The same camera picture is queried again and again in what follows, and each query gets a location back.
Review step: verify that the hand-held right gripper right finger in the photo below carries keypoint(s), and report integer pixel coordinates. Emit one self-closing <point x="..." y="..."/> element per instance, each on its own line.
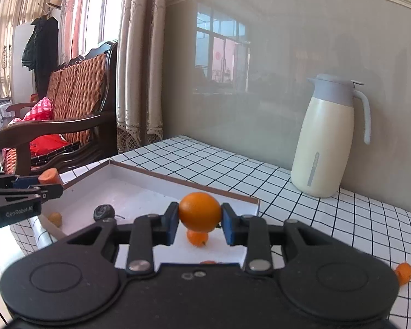
<point x="230" y="228"/>

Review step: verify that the wooden sofa orange cushions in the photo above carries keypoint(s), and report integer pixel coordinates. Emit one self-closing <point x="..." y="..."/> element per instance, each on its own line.
<point x="78" y="85"/>

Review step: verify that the sheer pink curtain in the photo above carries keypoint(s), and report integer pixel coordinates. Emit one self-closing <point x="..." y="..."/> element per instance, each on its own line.
<point x="73" y="13"/>

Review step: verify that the black jacket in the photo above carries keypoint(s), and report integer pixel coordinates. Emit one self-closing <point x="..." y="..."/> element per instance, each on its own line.
<point x="41" y="51"/>

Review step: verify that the brown cardboard box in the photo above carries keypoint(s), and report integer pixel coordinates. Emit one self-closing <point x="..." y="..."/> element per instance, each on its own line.
<point x="133" y="195"/>

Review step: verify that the coat rack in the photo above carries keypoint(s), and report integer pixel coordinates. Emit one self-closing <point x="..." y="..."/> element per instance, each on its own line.
<point x="44" y="12"/>

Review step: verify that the beige lace-hem curtain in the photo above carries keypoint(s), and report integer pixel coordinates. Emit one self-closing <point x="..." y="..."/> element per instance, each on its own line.
<point x="140" y="58"/>

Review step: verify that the black checked seat pad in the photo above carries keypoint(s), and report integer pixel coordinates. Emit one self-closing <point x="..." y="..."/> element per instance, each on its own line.
<point x="54" y="159"/>

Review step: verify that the red white checked cloth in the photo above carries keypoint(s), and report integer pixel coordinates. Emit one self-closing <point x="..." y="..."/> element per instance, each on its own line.
<point x="39" y="109"/>

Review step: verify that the white black checked tablecloth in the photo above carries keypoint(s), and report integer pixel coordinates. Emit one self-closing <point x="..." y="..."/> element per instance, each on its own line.
<point x="328" y="219"/>

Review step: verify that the dark wrinkled round fruit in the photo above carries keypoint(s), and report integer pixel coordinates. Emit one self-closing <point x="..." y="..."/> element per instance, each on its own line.
<point x="103" y="211"/>

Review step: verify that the straw hat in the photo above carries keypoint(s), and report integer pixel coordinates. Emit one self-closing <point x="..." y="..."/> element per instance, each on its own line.
<point x="54" y="1"/>

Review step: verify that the window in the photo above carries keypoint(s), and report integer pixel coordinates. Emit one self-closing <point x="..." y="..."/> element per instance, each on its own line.
<point x="99" y="7"/>

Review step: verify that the orange carrot piece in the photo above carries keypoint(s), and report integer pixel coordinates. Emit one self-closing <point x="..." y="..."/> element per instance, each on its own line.
<point x="49" y="176"/>
<point x="404" y="273"/>

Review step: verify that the beige pleated curtain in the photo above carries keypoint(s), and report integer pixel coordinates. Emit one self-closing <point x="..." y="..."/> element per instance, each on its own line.
<point x="7" y="24"/>

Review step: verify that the large orange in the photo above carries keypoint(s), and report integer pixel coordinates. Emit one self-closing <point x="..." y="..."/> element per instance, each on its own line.
<point x="199" y="212"/>

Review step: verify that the cream thermos jug grey lid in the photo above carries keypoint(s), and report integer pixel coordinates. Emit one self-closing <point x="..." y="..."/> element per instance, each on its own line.
<point x="325" y="144"/>

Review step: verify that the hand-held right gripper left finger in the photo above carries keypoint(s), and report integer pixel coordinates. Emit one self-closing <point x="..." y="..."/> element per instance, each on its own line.
<point x="173" y="228"/>

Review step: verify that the small yellow-brown round fruit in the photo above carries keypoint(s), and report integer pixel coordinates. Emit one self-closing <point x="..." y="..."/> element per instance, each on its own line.
<point x="56" y="218"/>

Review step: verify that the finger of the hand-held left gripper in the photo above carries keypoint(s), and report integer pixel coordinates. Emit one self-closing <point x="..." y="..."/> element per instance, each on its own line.
<point x="49" y="192"/>
<point x="27" y="181"/>

